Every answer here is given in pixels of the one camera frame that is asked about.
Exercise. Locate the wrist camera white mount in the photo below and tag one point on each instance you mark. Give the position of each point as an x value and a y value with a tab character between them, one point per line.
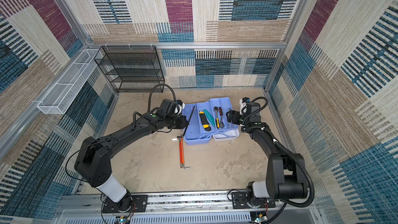
179	107
243	105

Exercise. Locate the black hex key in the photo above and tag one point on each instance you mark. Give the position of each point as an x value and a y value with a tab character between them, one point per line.
185	130

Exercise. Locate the teal utility knife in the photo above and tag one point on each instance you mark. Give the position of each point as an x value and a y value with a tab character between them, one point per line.
209	117

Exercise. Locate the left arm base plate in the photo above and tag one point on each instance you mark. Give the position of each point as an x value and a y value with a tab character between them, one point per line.
127	205

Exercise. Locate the yellow black handle ratchet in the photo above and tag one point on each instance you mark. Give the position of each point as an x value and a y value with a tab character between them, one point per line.
217	117

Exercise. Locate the black yellow utility knife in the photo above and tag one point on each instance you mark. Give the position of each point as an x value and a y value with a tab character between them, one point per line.
204	121

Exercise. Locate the white wire mesh basket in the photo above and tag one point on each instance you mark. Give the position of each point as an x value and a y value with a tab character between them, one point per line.
60	97

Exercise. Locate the black wire shelf rack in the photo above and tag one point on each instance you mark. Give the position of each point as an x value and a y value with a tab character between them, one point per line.
130	68

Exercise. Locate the aluminium front rail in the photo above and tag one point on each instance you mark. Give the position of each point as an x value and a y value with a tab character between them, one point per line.
162	202

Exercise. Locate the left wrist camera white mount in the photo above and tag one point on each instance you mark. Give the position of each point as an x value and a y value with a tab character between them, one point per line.
179	107

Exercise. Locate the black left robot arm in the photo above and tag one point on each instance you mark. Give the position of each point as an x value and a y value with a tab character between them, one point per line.
93	162

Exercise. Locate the red black handle ratchet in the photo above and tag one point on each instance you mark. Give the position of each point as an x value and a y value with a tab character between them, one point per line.
221	117

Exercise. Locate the red hex key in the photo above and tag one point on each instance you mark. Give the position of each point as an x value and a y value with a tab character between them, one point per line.
180	151

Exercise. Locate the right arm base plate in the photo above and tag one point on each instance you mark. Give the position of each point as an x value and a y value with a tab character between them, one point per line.
242	200

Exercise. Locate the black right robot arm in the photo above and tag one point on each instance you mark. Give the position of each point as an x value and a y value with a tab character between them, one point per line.
286	179

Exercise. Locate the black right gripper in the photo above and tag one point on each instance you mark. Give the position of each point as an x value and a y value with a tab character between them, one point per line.
235	118

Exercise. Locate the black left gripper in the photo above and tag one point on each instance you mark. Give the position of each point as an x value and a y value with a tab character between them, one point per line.
182	124

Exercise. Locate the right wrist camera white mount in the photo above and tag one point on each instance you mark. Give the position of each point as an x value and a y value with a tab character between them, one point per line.
243	105

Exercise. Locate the white and blue toolbox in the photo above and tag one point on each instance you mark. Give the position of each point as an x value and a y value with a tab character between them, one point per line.
208	121

